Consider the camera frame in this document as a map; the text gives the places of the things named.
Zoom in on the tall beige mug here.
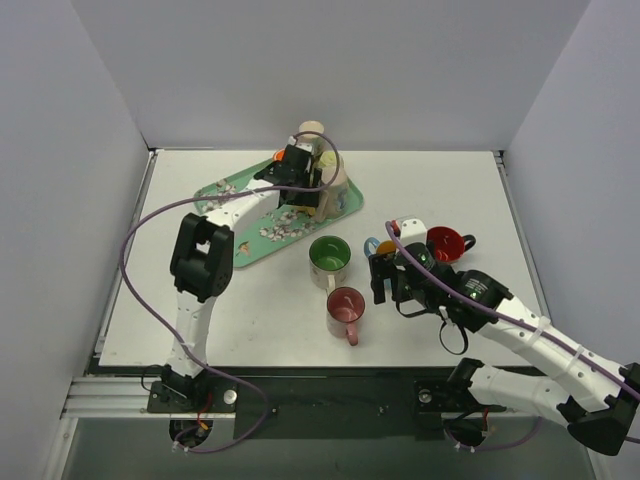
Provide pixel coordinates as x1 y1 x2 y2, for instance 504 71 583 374
297 120 326 156

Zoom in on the purple cable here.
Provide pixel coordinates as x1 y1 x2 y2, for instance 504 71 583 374
383 220 640 454
118 130 343 455

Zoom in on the beige cartoon mug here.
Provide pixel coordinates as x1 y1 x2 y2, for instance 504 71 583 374
314 158 348 222

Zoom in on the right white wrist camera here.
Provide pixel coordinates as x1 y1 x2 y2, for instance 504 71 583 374
391 216 427 247

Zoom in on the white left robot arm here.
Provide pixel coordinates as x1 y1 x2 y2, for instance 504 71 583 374
161 138 349 412

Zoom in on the black mug red inside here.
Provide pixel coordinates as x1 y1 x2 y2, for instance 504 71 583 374
427 226 477 264

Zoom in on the pink mug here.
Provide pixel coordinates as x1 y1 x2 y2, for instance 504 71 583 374
326 287 366 346

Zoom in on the blue butterfly mug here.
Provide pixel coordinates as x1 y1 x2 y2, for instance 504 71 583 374
363 237 396 258

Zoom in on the cream mug green inside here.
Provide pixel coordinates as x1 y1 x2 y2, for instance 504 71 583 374
308 235 351 295

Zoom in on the green floral tray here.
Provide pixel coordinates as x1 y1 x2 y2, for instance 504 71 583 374
194 160 364 269

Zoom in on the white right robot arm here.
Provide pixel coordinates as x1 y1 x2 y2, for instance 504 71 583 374
383 243 639 456

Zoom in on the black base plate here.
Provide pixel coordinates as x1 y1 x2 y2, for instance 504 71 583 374
147 367 485 440

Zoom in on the pale green mug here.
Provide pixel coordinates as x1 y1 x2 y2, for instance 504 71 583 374
318 151 342 174

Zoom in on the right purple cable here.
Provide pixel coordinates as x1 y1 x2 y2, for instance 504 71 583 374
383 220 640 454

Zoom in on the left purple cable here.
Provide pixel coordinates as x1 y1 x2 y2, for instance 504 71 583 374
118 130 343 455

